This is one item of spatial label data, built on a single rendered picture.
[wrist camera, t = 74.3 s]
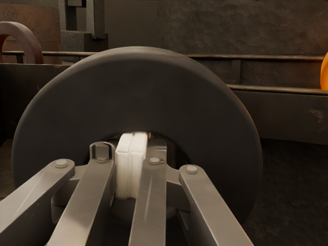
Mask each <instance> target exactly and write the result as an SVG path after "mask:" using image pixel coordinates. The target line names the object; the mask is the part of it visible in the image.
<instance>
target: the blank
mask: <svg viewBox="0 0 328 246"><path fill-rule="evenodd" d="M132 131H143V132H150V133H154V134H157V135H160V136H162V137H164V138H166V139H168V140H169V141H171V142H172V143H174V144H175V145H176V146H177V147H178V148H179V149H180V150H181V152H182V153H183V155H184V156H185V158H186V163H185V165H187V164H194V165H197V166H199V167H201V168H202V169H203V170H204V171H205V173H206V174H207V176H208V177H209V178H210V180H211V182H212V183H213V185H214V186H215V188H216V189H217V191H218V192H219V194H220V195H221V197H222V198H223V200H224V201H225V203H226V204H227V206H228V207H229V209H230V210H231V212H232V213H233V215H234V216H235V218H236V219H237V221H238V222H239V224H240V225H241V226H242V225H243V224H244V222H245V221H246V219H247V218H248V216H249V215H250V213H251V211H252V209H253V207H254V205H255V202H256V200H257V197H258V194H259V190H260V186H261V180H262V173H263V154H262V147H261V142H260V138H259V135H258V132H257V129H256V126H255V124H254V122H253V120H252V118H251V116H250V114H249V112H248V111H247V109H246V108H245V106H244V105H243V103H242V102H241V101H240V100H239V98H238V97H237V96H236V95H235V94H234V93H233V92H232V91H231V89H230V88H229V87H228V86H227V85H226V84H225V83H224V82H223V81H222V80H221V79H220V78H219V77H218V76H217V75H216V74H215V73H213V72H212V71H211V70H209V69H208V68H207V67H205V66H204V65H202V64H200V63H199V62H197V61H195V60H193V59H191V58H189V57H187V56H185V55H182V54H179V53H176V52H173V51H170V50H166V49H161V48H156V47H147V46H129V47H120V48H114V49H109V50H105V51H102V52H99V53H96V54H94V55H91V56H89V57H87V58H85V59H82V60H81V61H79V62H77V63H75V64H74V65H72V66H71V67H69V68H68V69H66V70H65V71H63V72H62V73H60V74H59V75H57V76H56V77H55V78H53V79H52V80H51V81H50V82H48V83H47V84H46V85H45V86H44V87H43V88H42V89H41V90H40V91H39V92H38V93H37V94H36V95H35V97H34V98H33V99H32V100H31V102H30V103H29V105H28V106H27V108H26V109H25V111H24V113H23V115H22V117H21V119H20V121H19V123H18V126H17V129H16V132H15V135H14V139H13V144H12V152H11V172H12V179H13V184H14V188H15V190H16V189H17V188H19V187H20V186H21V185H23V184H24V183H25V182H26V181H28V180H29V179H30V178H32V177H33V176H34V175H36V174H37V173H38V172H39V171H41V170H42V169H43V168H45V167H46V166H47V165H48V164H50V163H51V162H53V161H55V160H58V159H69V160H72V161H73V162H74V163H75V166H82V165H86V164H88V163H89V161H90V148H89V146H90V145H91V144H92V143H95V142H105V141H107V140H108V139H110V138H112V137H114V136H116V135H119V134H122V133H126V132H132ZM135 203H136V200H132V199H131V198H129V199H127V200H118V199H117V198H116V197H115V201H114V205H113V208H112V212H111V216H110V220H109V223H108V227H107V231H106V234H105V238H104V242H103V245H102V246H128V243H129V238H130V232H131V227H132V221H133V215H134V209H135ZM165 246H189V244H188V242H187V239H186V237H185V234H184V232H183V229H182V227H181V224H180V222H179V219H178V217H177V214H176V208H173V207H170V206H166V231H165Z"/></svg>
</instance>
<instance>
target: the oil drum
mask: <svg viewBox="0 0 328 246"><path fill-rule="evenodd" d="M3 21H7V22H17V23H20V24H22V25H24V26H26V27H27V28H28V29H29V30H30V31H31V32H32V33H33V34H34V35H35V37H36V38H37V40H38V42H39V44H40V46H41V50H42V52H61V51H62V50H61V31H60V12H59V9H58V8H56V7H48V6H37V5H24V4H15V3H12V2H8V3H0V22H3ZM2 51H23V49H22V47H21V45H20V44H19V42H18V41H17V40H16V39H15V38H14V37H12V36H8V37H7V38H6V39H5V41H4V43H3V46H2ZM2 57H3V61H4V63H16V64H17V57H16V56H12V55H3V56H2ZM43 64H50V65H62V57H59V56H43Z"/></svg>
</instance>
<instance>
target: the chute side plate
mask: <svg viewBox="0 0 328 246"><path fill-rule="evenodd" d="M232 92H233V93H234V94H235V95H236V96H237V97H238V98H239V100H240V101H241V102H242V103H243V105H244V106H245V108H246V109H247V111H248V112H249V114H250V116H251V118H252V120H253V122H254V124H255V126H256V129H257V132H258V135H259V138H267V139H276V140H284V141H293V142H301V143H309V144H321V145H328V96H316V95H300V94H283V93H267V92H250V91H234V90H232Z"/></svg>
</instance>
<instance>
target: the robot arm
mask: <svg viewBox="0 0 328 246"><path fill-rule="evenodd" d="M150 136H151V133H150V132H143V131H132V132H126V133H122V135H121V138H110V139H108V140H107V141H105V142H95V143H92V144H91V145H90V146H89V148H90V161H89V163H88V164H86V165H82V166H75V163H74V162H73V161H72V160H69V159H58V160H55V161H53V162H51V163H50V164H48V165H47V166H46V167H45V168H43V169H42V170H41V171H39V172H38V173H37V174H36V175H34V176H33V177H32V178H30V179H29V180H28V181H26V182H25V183H24V184H23V185H21V186H20V187H19V188H17V189H16V190H15V191H14V192H12V193H11V194H10V195H8V196H7V197H6V198H5V199H3V200H2V201H1V202H0V246H45V245H46V243H47V242H48V244H47V246H103V242H104V238H105V234H106V231H107V227H108V223H109V220H110V216H111V212H112V208H113V205H114V201H115V197H116V198H117V199H118V200H127V199H129V198H131V199H132V200H136V203H135V209H134V215H133V221H132V227H131V232H130V238H129V243H128V246H165V231H166V206H170V207H173V208H176V214H177V217H178V219H179V222H180V224H181V227H182V229H183V232H184V234H185V237H186V239H187V242H188V244H189V246H254V245H253V243H252V242H251V240H250V239H249V237H248V236H247V234H246V233H245V231H244V230H243V228H242V227H241V225H240V224H239V222H238V221H237V219H236V218H235V216H234V215H233V213H232V212H231V210H230V209H229V207H228V206H227V204H226V203H225V201H224V200H223V198H222V197H221V195H220V194H219V192H218V191H217V189H216V188H215V186H214V185H213V183H212V182H211V180H210V178H209V177H208V176H207V174H206V173H205V171H204V170H203V169H202V168H201V167H199V166H197V165H194V164H187V165H183V166H181V167H180V169H179V170H176V169H173V168H171V167H170V166H168V164H167V162H166V147H167V143H166V142H165V140H162V139H151V138H150Z"/></svg>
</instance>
